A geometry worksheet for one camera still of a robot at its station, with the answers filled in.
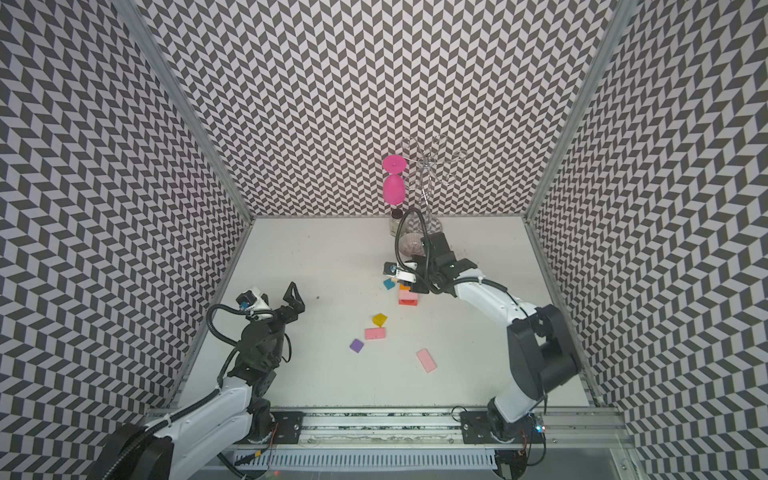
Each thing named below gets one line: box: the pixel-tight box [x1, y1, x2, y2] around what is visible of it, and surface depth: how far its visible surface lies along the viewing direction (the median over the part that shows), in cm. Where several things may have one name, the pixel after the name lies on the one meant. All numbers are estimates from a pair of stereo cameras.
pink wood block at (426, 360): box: [416, 348, 437, 373], surface depth 86 cm
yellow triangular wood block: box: [372, 313, 388, 328], surface depth 92 cm
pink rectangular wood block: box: [365, 327, 387, 340], surface depth 90 cm
